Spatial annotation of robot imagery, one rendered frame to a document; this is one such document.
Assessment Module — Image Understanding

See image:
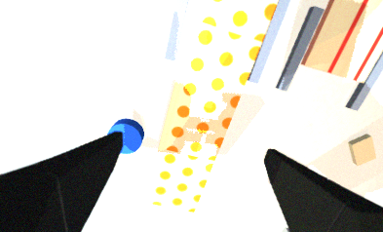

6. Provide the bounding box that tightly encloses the peach strip with orange dots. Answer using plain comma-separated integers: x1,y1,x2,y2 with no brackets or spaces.
144,0,279,213

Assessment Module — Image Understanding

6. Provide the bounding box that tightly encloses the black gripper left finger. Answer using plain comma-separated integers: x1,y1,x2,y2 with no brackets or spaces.
0,131,123,232

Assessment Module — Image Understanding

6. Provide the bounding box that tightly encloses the tan cube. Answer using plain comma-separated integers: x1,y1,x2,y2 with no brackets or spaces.
348,134,376,166

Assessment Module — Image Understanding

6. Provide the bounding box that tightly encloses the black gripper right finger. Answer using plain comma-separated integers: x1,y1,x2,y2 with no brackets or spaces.
264,148,383,232

